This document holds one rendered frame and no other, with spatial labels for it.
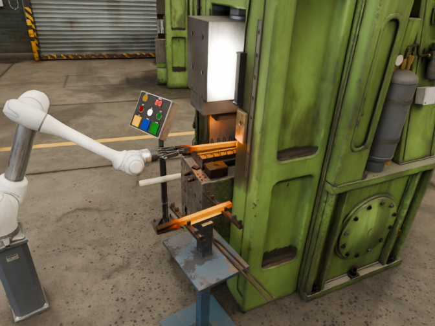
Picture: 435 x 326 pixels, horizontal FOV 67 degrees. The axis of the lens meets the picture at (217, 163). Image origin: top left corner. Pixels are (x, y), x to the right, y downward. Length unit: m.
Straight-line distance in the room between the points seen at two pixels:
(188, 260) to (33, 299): 1.15
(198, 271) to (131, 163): 0.63
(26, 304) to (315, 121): 2.08
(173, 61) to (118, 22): 3.24
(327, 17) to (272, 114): 0.50
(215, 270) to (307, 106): 0.95
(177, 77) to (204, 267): 5.50
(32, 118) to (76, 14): 8.00
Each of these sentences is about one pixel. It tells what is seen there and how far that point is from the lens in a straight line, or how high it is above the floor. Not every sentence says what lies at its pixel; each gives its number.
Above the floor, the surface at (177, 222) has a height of 0.95.
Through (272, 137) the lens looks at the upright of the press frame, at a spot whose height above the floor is 1.28.
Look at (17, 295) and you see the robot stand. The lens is 2.47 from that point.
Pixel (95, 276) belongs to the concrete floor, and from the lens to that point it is 2.70.
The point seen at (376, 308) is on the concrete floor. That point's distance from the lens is 2.70.
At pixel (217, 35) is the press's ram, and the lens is 1.73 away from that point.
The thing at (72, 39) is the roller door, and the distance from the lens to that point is 9.85.
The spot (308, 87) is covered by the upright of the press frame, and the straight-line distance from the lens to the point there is 1.73.
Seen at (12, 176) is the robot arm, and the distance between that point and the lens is 2.22.
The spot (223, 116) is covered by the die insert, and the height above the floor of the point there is 1.23.
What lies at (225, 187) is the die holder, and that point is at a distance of 1.97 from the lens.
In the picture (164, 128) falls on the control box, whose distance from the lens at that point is 2.33.
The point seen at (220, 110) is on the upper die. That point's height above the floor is 1.29.
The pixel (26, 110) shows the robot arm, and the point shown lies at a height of 1.35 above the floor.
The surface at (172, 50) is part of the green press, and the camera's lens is 6.80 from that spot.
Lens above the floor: 1.93
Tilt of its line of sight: 29 degrees down
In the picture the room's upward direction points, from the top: 2 degrees clockwise
